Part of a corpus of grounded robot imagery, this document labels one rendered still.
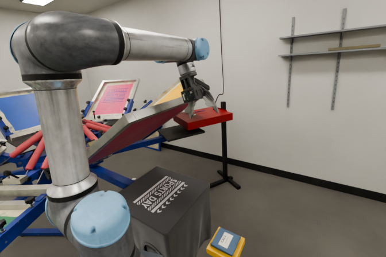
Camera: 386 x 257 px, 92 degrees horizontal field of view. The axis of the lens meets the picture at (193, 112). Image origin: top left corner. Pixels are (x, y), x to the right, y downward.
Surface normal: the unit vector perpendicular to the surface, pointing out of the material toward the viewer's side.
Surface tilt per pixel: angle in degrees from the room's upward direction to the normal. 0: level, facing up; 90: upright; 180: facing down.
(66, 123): 89
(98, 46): 104
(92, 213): 7
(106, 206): 7
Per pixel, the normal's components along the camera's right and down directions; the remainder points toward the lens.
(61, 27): 0.18, -0.14
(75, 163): 0.80, 0.10
